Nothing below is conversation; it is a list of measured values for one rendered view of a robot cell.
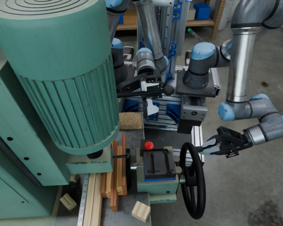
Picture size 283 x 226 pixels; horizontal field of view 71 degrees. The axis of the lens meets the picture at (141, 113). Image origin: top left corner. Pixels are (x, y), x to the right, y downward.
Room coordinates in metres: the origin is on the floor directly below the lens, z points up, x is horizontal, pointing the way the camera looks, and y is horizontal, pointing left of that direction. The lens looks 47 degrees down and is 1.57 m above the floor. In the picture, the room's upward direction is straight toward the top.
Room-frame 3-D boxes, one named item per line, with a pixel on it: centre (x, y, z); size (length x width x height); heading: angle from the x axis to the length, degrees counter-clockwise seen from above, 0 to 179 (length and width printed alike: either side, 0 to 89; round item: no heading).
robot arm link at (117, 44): (1.03, 0.17, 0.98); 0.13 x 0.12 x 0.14; 148
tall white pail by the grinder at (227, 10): (3.60, -1.38, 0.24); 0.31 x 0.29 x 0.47; 97
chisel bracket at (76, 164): (0.33, 0.16, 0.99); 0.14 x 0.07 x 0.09; 93
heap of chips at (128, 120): (0.57, 0.07, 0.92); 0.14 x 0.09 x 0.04; 93
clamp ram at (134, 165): (0.33, 0.01, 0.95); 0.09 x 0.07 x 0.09; 3
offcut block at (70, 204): (0.25, 0.26, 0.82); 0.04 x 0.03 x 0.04; 50
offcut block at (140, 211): (0.19, 0.00, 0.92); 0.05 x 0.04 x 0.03; 65
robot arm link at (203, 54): (0.96, -0.33, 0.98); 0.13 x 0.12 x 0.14; 97
